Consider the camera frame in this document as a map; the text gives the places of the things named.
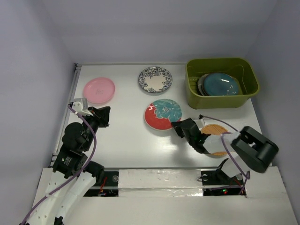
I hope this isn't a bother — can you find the green plastic bin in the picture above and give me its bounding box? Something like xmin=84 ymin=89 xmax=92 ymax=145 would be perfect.
xmin=185 ymin=58 xmax=260 ymax=109

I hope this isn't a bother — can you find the blue floral white plate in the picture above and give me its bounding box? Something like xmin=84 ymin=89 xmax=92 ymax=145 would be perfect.
xmin=138 ymin=66 xmax=173 ymax=93

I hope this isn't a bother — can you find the grey reindeer plate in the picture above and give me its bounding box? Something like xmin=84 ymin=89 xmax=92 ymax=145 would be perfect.
xmin=197 ymin=77 xmax=203 ymax=96

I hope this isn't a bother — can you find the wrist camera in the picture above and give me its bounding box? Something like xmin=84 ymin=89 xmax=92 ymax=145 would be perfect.
xmin=71 ymin=98 xmax=90 ymax=116
xmin=195 ymin=118 xmax=206 ymax=130

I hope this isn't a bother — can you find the silver foil covered bar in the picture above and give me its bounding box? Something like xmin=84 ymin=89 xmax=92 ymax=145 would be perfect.
xmin=118 ymin=169 xmax=203 ymax=197

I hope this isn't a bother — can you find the pink plastic plate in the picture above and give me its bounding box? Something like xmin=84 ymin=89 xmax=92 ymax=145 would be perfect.
xmin=83 ymin=77 xmax=116 ymax=104

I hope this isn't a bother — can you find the aluminium table edge rail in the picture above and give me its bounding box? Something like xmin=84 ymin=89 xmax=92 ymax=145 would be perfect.
xmin=49 ymin=63 xmax=82 ymax=167

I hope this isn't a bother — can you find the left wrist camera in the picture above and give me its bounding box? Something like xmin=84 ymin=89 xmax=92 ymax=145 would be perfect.
xmin=71 ymin=98 xmax=90 ymax=116

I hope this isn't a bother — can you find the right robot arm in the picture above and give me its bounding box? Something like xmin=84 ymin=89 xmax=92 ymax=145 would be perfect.
xmin=171 ymin=118 xmax=279 ymax=185

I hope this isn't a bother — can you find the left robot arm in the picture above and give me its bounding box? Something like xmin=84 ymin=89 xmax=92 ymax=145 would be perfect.
xmin=21 ymin=102 xmax=111 ymax=225

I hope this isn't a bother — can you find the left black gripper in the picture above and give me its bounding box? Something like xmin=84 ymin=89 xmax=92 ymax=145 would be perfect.
xmin=80 ymin=105 xmax=111 ymax=150

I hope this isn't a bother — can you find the orange woven round plate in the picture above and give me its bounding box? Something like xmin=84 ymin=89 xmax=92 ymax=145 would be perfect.
xmin=201 ymin=124 xmax=228 ymax=157

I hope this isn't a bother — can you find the dark teal glazed plate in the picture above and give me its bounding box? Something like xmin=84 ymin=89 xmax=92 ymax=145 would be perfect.
xmin=202 ymin=72 xmax=240 ymax=96

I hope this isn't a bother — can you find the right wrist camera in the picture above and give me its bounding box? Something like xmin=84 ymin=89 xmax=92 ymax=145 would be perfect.
xmin=195 ymin=118 xmax=206 ymax=130

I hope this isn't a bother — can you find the red teal flower plate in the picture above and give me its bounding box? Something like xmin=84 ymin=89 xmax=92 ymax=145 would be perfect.
xmin=144 ymin=99 xmax=182 ymax=131

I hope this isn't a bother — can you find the mint green flower plate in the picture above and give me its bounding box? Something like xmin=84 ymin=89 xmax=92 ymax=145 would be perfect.
xmin=198 ymin=73 xmax=240 ymax=96

